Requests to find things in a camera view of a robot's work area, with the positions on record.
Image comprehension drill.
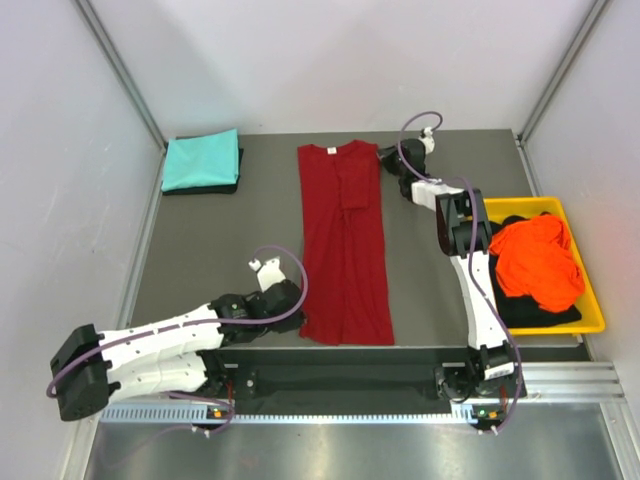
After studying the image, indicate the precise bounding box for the folded teal t-shirt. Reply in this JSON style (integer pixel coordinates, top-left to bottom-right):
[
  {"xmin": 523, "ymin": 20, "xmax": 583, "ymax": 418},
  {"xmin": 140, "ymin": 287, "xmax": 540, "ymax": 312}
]
[{"xmin": 161, "ymin": 129, "xmax": 241, "ymax": 194}]

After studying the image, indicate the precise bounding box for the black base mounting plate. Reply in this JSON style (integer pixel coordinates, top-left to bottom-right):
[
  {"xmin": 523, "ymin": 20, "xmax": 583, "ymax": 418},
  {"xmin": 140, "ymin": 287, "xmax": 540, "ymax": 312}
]
[{"xmin": 199, "ymin": 347, "xmax": 526, "ymax": 416}]

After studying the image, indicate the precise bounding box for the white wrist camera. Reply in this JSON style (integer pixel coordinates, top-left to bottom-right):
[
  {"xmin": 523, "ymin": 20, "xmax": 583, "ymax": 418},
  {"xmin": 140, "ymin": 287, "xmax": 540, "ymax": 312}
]
[
  {"xmin": 248, "ymin": 257, "xmax": 286, "ymax": 292},
  {"xmin": 419, "ymin": 127, "xmax": 435, "ymax": 155}
]

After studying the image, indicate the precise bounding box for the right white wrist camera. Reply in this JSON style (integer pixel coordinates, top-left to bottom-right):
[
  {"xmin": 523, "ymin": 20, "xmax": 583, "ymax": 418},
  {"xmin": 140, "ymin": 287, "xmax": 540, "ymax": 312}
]
[{"xmin": 419, "ymin": 127, "xmax": 435, "ymax": 155}]

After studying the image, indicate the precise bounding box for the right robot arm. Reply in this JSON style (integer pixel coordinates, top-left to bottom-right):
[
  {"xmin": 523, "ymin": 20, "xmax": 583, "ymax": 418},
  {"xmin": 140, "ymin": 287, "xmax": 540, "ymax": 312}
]
[{"xmin": 377, "ymin": 137, "xmax": 524, "ymax": 402}]

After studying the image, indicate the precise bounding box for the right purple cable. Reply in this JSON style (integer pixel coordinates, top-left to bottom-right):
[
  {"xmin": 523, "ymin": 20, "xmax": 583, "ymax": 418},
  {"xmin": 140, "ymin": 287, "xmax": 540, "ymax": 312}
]
[{"xmin": 396, "ymin": 111, "xmax": 524, "ymax": 431}]

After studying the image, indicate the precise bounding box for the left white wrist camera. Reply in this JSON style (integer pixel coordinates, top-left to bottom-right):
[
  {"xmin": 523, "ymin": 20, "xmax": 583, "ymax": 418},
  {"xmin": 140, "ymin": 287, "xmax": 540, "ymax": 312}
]
[{"xmin": 248, "ymin": 257, "xmax": 286, "ymax": 292}]

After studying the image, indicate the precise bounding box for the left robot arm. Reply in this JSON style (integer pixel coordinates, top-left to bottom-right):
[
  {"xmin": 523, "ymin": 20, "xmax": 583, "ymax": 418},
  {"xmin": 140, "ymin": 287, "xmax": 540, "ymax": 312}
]
[{"xmin": 46, "ymin": 280, "xmax": 307, "ymax": 422}]

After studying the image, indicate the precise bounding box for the orange t-shirt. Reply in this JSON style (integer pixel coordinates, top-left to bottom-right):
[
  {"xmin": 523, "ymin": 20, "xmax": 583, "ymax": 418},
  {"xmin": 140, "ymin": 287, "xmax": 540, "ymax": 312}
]
[{"xmin": 489, "ymin": 213, "xmax": 585, "ymax": 313}]

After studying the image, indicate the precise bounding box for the aluminium frame rail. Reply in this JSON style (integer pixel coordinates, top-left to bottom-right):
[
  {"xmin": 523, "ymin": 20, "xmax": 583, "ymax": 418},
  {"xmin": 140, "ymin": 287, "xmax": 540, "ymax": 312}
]
[{"xmin": 522, "ymin": 362, "xmax": 625, "ymax": 403}]

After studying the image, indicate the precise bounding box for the purple cable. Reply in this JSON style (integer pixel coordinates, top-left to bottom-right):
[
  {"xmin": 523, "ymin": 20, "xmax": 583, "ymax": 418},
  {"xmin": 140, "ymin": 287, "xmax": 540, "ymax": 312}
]
[
  {"xmin": 396, "ymin": 111, "xmax": 524, "ymax": 431},
  {"xmin": 45, "ymin": 244, "xmax": 309, "ymax": 431}
]

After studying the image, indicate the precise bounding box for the grey slotted cable duct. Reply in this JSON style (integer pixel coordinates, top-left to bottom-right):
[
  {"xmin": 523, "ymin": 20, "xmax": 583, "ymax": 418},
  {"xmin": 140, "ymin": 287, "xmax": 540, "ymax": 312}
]
[{"xmin": 99, "ymin": 402, "xmax": 500, "ymax": 425}]

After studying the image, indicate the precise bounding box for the dark red t-shirt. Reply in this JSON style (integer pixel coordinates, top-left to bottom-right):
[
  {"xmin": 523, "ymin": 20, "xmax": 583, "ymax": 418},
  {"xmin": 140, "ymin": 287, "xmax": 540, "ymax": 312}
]
[{"xmin": 297, "ymin": 140, "xmax": 395, "ymax": 346}]

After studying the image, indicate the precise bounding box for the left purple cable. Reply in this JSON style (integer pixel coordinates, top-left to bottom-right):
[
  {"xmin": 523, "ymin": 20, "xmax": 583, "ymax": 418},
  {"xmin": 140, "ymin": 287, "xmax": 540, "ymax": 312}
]
[{"xmin": 45, "ymin": 244, "xmax": 309, "ymax": 431}]

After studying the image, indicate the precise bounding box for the black garment in bin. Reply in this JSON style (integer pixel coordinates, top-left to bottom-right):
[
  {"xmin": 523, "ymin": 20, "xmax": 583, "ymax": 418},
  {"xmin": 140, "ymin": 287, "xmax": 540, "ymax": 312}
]
[{"xmin": 489, "ymin": 215, "xmax": 582, "ymax": 329}]

